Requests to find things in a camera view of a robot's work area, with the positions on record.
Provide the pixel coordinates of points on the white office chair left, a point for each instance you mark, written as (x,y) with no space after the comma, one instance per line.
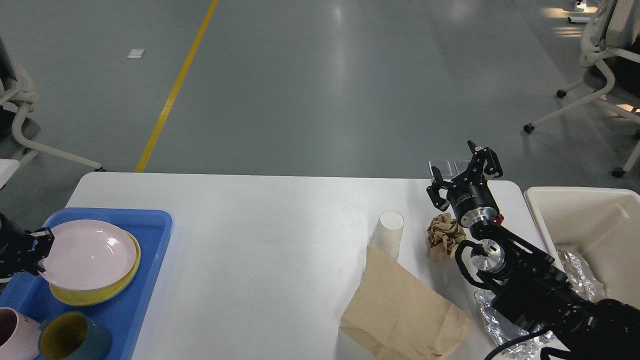
(18,88)

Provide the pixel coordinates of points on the white paper cup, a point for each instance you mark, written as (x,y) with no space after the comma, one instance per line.
(387,233)

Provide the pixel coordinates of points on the pink plate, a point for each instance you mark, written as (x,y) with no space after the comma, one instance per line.
(87,255)

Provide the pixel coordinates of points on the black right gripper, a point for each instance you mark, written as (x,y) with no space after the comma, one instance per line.
(469,195)

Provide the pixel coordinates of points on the white paper scrap on floor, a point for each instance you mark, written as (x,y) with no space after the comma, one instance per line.
(136,53)

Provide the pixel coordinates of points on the white office chair right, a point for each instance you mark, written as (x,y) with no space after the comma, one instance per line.
(609,47)

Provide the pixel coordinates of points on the blue plastic tray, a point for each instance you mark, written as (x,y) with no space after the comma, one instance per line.
(122,315)

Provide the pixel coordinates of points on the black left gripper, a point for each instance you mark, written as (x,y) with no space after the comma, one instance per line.
(16,243)

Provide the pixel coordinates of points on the dark teal mug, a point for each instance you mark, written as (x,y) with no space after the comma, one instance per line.
(74,336)

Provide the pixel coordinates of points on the crumpled brown paper ball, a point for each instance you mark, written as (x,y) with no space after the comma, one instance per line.
(443,236)

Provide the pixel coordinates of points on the white plastic bin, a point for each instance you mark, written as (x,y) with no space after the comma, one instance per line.
(603,224)

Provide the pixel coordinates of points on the white office chair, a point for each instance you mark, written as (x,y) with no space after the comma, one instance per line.
(18,88)
(609,47)

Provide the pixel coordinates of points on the crumpled aluminium foil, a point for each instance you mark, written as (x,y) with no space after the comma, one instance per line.
(582,281)

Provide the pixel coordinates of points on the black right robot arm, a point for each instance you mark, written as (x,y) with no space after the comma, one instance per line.
(529,291)

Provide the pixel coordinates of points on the white table corner left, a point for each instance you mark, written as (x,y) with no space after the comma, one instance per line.
(8,168)

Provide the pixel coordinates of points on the pink mug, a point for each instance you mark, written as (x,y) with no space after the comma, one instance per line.
(19,335)

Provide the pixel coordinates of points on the yellow plate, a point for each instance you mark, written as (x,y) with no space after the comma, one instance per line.
(95,297)

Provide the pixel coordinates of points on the brown paper bag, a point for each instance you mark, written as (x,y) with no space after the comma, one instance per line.
(395,316)

